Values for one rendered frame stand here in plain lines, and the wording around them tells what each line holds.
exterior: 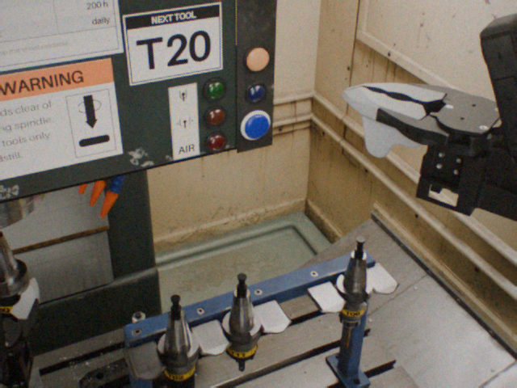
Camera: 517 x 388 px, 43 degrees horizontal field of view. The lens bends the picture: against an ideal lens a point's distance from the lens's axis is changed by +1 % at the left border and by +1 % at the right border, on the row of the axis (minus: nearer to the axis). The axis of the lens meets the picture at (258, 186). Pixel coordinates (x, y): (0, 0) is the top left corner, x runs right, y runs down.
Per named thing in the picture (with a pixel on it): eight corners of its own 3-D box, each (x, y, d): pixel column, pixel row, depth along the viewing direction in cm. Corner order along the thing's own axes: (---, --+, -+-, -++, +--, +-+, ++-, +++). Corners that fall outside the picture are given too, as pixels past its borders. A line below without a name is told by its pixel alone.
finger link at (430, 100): (340, 134, 66) (426, 162, 62) (346, 81, 63) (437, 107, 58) (354, 122, 68) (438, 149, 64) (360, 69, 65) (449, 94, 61)
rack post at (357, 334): (371, 385, 136) (388, 280, 119) (349, 394, 134) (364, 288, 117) (345, 351, 144) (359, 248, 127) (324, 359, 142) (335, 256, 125)
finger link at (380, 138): (325, 146, 64) (413, 177, 60) (329, 92, 60) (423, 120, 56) (340, 134, 66) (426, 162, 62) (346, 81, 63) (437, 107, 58)
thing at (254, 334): (255, 316, 111) (255, 305, 110) (264, 343, 106) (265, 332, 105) (219, 323, 110) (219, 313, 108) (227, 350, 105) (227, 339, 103)
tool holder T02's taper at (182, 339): (188, 331, 105) (187, 301, 101) (195, 351, 101) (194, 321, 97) (161, 337, 103) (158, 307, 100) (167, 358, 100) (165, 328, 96)
